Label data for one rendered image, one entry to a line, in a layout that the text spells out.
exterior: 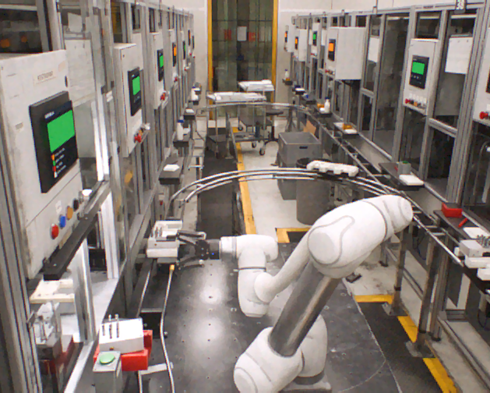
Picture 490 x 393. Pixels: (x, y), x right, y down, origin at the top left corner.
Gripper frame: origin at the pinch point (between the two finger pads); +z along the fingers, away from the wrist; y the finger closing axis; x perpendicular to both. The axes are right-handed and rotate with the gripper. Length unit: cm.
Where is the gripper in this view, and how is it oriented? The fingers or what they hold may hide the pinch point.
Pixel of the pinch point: (163, 249)
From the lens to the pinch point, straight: 176.6
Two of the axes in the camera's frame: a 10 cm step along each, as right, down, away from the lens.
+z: -10.0, 0.1, -0.6
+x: 0.6, 3.4, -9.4
